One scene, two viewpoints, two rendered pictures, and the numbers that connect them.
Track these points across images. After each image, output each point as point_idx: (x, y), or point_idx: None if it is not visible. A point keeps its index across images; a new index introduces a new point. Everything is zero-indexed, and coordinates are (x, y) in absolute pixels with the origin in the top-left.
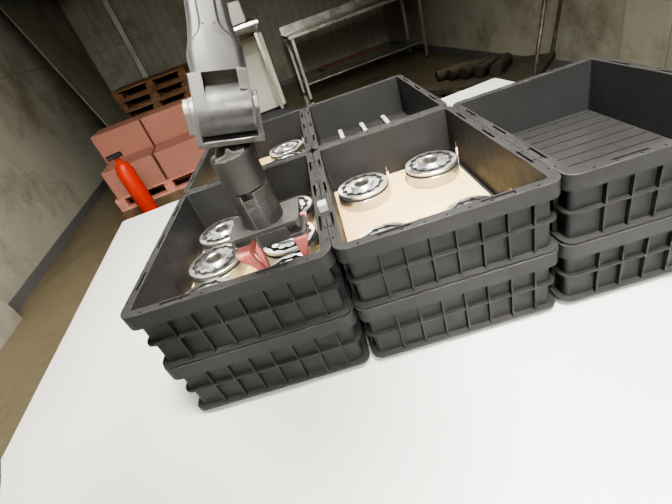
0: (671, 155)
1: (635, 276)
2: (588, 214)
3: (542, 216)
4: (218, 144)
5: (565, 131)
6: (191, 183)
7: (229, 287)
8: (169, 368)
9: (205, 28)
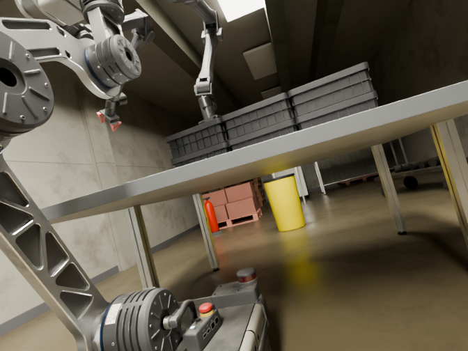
0: (320, 82)
1: None
2: (301, 106)
3: (284, 106)
4: (200, 94)
5: None
6: None
7: (191, 127)
8: (172, 159)
9: (203, 70)
